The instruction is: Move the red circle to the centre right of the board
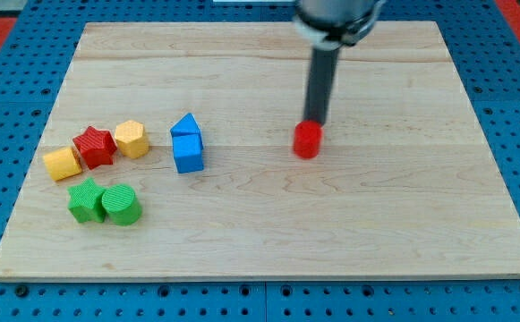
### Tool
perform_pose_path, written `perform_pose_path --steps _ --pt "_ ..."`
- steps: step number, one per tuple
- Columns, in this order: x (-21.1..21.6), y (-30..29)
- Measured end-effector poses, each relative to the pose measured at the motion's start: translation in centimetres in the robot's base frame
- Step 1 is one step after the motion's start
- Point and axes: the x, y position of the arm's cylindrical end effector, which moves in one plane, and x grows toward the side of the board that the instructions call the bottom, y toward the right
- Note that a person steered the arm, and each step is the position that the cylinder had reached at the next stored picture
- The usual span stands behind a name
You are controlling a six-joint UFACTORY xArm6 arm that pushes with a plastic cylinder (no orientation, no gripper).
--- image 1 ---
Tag red cylinder block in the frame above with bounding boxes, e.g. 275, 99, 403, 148
293, 120, 323, 159

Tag green star block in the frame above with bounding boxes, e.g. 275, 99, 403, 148
67, 177, 107, 224

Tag blue cube block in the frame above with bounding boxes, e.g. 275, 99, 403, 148
173, 134, 204, 174

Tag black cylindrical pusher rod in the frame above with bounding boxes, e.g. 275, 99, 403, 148
303, 47, 340, 126

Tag yellow hexagon block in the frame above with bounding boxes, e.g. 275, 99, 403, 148
115, 120, 149, 159

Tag blue triangular prism block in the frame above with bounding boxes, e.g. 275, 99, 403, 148
170, 113, 204, 149

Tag red star block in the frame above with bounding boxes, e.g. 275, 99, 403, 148
72, 126, 117, 170

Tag yellow cube block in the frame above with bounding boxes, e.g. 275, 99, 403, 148
42, 147, 82, 182

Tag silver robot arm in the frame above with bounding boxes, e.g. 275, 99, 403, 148
293, 0, 385, 125

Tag green cylinder block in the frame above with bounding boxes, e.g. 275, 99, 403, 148
101, 184, 142, 226

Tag wooden board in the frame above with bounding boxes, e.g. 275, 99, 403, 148
0, 21, 520, 283

